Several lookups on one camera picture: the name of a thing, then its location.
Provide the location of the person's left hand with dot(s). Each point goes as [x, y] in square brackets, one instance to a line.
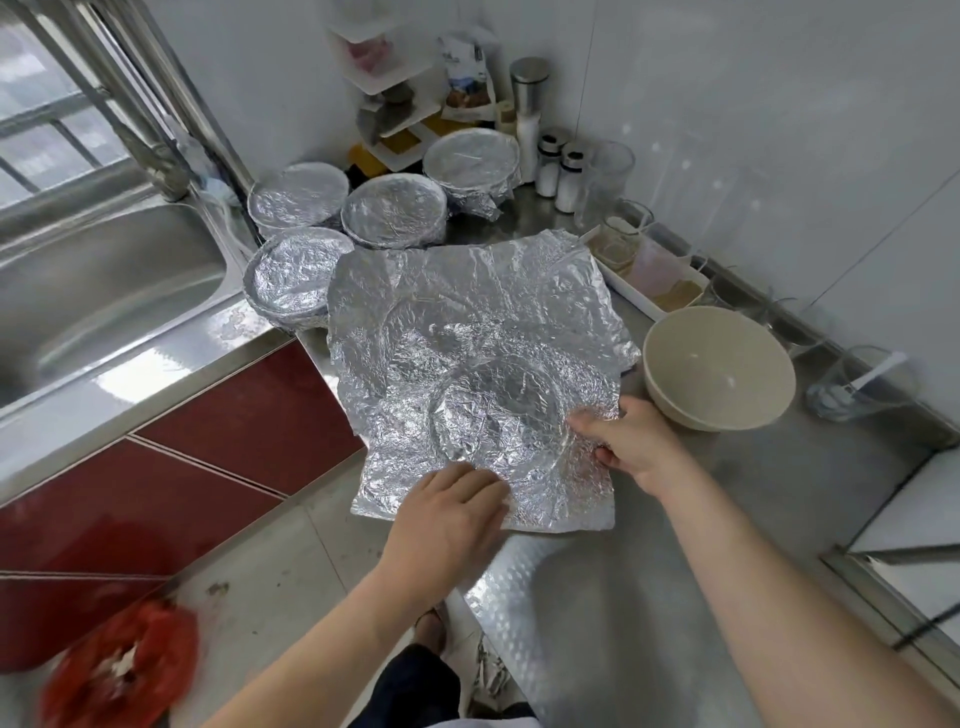
[439, 536]

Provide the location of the person's right hand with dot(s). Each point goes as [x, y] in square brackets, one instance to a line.
[641, 446]

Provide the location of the person's right thumb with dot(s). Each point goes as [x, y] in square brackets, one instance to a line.
[596, 424]

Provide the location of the person's left fingers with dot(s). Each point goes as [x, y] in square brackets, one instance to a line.
[472, 487]

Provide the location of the aluminium foil sheet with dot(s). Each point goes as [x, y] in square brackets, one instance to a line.
[465, 337]

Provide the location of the person's right forearm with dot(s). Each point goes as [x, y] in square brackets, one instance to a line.
[772, 600]

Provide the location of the person's left forearm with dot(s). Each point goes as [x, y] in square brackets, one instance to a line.
[322, 660]

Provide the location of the beige ceramic bowl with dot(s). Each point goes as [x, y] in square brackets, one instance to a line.
[720, 367]

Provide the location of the person's shoe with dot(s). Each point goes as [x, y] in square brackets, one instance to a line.
[433, 630]

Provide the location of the white rectangular tray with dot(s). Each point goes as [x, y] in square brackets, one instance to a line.
[664, 281]

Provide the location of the small glass jar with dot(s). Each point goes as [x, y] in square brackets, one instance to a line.
[622, 236]

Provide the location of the person's dark trousers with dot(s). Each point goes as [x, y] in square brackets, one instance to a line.
[420, 694]

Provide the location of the red cabinet door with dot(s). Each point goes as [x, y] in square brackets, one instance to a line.
[255, 420]
[60, 615]
[127, 510]

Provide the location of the tall clear glass cup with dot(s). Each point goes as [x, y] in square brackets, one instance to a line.
[609, 184]

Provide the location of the glass shaker with black lid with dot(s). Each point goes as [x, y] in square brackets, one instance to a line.
[550, 169]
[570, 184]

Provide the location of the glass cup with white spoon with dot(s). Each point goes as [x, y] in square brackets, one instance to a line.
[862, 386]

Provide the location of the foil-covered bowl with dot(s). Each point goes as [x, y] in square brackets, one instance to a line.
[394, 210]
[471, 161]
[292, 277]
[298, 196]

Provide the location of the white plastic bottle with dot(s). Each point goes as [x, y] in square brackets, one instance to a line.
[527, 146]

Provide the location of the white cooktop appliance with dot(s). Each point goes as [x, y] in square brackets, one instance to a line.
[911, 540]

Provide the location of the stainless steel canister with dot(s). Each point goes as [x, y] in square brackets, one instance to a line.
[529, 82]

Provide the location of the white food packet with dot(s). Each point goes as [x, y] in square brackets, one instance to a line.
[466, 75]

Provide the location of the red plastic trash bag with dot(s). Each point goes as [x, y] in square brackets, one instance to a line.
[120, 667]

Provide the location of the white corner shelf rack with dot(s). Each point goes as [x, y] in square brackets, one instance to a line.
[390, 75]

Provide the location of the stainless steel sink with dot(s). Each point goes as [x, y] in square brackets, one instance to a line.
[105, 292]

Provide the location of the stainless steel faucet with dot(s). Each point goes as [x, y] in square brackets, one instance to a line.
[161, 161]

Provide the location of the window with metal bars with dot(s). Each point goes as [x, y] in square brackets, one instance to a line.
[45, 112]

